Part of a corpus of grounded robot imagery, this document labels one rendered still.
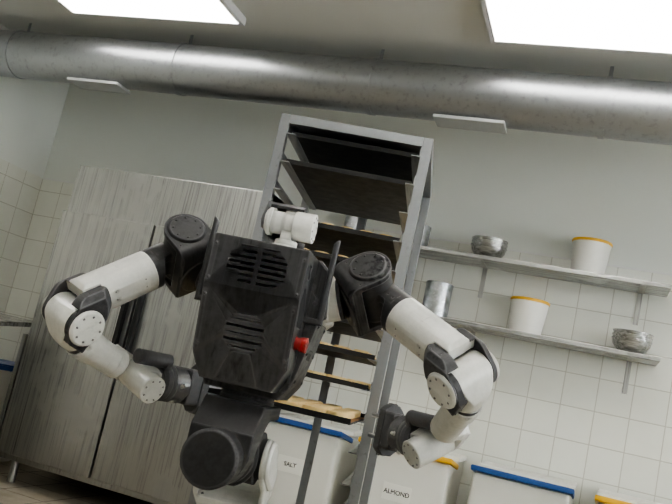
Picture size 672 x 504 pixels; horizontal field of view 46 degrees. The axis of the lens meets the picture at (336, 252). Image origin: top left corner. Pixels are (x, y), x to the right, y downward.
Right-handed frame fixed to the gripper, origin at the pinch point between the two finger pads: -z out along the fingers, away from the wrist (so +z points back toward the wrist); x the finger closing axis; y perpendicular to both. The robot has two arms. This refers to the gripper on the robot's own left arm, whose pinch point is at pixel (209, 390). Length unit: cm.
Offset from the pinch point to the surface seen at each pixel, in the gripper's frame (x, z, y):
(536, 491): -25, -269, 19
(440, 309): 65, -285, 106
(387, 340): 24, -50, -16
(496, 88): 179, -214, 57
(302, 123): 84, -30, 18
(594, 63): 204, -243, 17
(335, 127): 84, -35, 9
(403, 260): 48, -50, -16
